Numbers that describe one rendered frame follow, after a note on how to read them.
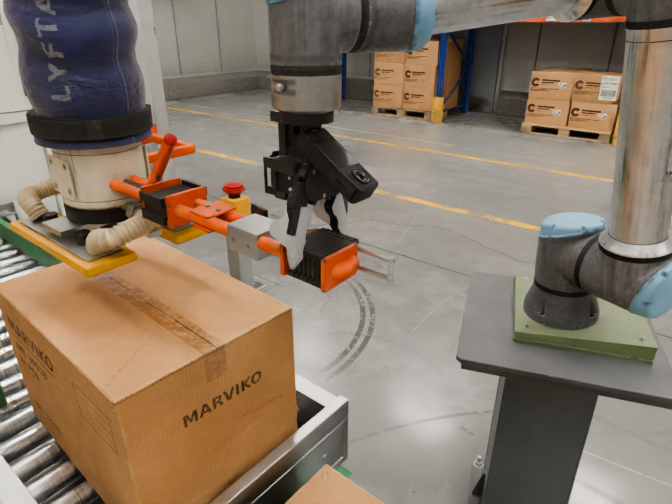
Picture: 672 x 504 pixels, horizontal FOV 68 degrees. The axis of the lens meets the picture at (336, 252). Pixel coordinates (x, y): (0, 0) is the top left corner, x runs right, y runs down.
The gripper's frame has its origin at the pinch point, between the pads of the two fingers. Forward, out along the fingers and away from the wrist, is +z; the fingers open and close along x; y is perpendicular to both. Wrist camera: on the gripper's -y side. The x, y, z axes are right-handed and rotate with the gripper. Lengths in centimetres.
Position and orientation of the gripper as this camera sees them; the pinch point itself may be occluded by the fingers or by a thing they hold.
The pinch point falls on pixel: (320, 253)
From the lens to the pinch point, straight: 72.3
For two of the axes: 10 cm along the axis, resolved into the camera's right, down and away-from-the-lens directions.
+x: -6.4, 3.2, -7.0
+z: 0.0, 9.1, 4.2
